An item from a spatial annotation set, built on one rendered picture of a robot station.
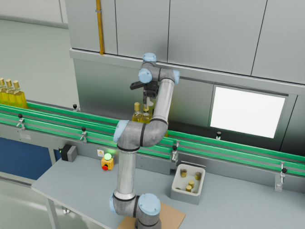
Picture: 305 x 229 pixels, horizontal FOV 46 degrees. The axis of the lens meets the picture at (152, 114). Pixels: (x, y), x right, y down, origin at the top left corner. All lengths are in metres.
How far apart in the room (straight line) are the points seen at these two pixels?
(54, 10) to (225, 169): 4.38
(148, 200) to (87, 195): 0.51
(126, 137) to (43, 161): 1.20
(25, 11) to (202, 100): 4.57
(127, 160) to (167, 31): 0.79
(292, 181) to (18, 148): 1.91
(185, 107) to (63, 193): 0.93
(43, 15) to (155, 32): 4.22
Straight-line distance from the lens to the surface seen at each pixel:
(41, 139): 2.58
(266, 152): 2.34
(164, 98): 1.82
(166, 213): 2.14
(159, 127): 1.70
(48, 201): 2.49
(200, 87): 2.20
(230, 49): 2.09
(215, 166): 2.35
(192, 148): 2.30
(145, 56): 2.01
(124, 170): 1.80
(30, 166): 2.91
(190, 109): 2.31
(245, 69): 2.14
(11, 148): 2.87
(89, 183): 2.33
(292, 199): 2.40
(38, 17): 6.28
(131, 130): 1.69
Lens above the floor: 2.50
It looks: 38 degrees down
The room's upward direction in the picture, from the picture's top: 1 degrees clockwise
